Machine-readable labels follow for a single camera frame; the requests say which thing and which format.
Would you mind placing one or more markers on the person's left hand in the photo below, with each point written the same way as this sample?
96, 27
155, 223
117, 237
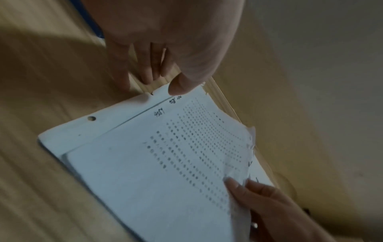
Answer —
167, 28

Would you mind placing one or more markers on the person's right hand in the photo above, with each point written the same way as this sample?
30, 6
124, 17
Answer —
278, 208

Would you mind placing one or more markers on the white dotted printed sheet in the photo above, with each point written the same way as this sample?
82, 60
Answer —
143, 179

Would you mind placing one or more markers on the white punched paper stack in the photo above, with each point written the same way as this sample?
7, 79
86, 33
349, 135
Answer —
74, 132

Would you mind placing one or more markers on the blue flat object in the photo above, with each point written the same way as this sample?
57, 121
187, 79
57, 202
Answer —
89, 20

